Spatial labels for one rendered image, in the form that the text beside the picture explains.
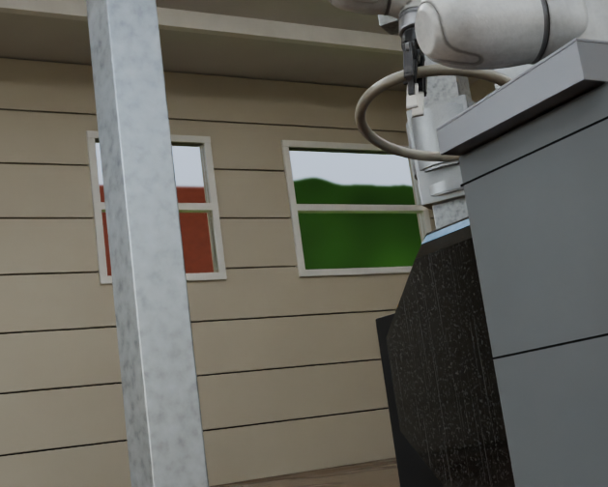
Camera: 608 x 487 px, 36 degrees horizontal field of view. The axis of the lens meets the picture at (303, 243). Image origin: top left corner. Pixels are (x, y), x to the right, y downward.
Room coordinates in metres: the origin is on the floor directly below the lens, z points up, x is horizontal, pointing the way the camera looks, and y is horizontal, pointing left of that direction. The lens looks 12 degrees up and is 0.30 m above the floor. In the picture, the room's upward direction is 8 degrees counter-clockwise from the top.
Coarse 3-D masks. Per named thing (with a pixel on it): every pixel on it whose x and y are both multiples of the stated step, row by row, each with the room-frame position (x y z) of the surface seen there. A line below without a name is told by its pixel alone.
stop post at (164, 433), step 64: (128, 0) 1.28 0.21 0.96; (128, 64) 1.27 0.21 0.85; (128, 128) 1.27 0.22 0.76; (128, 192) 1.26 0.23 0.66; (128, 256) 1.27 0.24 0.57; (128, 320) 1.29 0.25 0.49; (128, 384) 1.30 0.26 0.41; (192, 384) 1.30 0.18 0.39; (128, 448) 1.32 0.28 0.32; (192, 448) 1.29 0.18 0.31
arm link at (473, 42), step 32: (448, 0) 1.61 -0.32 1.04; (480, 0) 1.61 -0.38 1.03; (512, 0) 1.62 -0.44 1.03; (544, 0) 1.64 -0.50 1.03; (416, 32) 1.69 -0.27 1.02; (448, 32) 1.62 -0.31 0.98; (480, 32) 1.62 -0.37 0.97; (512, 32) 1.63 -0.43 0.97; (544, 32) 1.65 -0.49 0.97; (448, 64) 1.69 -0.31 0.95; (480, 64) 1.68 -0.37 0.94; (512, 64) 1.70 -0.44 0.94
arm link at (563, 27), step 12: (552, 0) 1.64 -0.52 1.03; (564, 0) 1.64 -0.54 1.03; (576, 0) 1.65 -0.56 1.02; (588, 0) 1.65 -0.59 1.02; (600, 0) 1.66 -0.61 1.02; (552, 12) 1.64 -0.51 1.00; (564, 12) 1.64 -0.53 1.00; (576, 12) 1.65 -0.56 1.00; (588, 12) 1.65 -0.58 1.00; (600, 12) 1.66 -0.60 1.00; (552, 24) 1.65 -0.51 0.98; (564, 24) 1.65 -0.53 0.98; (576, 24) 1.65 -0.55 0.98; (588, 24) 1.65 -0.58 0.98; (600, 24) 1.65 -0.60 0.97; (552, 36) 1.66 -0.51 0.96; (564, 36) 1.66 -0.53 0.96; (576, 36) 1.66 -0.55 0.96; (588, 36) 1.66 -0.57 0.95; (600, 36) 1.66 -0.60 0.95; (552, 48) 1.68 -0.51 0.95; (540, 60) 1.71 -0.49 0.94
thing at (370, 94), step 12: (396, 72) 2.34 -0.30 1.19; (420, 72) 2.31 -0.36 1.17; (432, 72) 2.30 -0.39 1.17; (444, 72) 2.30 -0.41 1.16; (456, 72) 2.30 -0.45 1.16; (468, 72) 2.30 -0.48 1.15; (480, 72) 2.30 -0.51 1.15; (492, 72) 2.31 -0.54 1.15; (384, 84) 2.36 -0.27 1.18; (396, 84) 2.36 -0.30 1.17; (372, 96) 2.41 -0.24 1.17; (360, 108) 2.48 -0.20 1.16; (360, 120) 2.54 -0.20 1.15; (372, 132) 2.63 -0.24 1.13; (384, 144) 2.68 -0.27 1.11; (408, 156) 2.73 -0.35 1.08; (420, 156) 2.74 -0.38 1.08; (432, 156) 2.74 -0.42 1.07; (444, 156) 2.74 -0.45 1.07; (456, 156) 2.73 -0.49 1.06
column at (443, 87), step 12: (432, 84) 3.71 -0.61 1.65; (444, 84) 3.68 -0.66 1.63; (456, 84) 3.66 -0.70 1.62; (468, 84) 3.81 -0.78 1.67; (432, 96) 3.71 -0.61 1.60; (444, 96) 3.69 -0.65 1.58; (456, 96) 3.67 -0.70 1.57; (468, 96) 3.78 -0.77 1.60; (444, 204) 3.72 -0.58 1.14; (456, 204) 3.70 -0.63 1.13; (444, 216) 3.72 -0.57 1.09; (456, 216) 3.70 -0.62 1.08
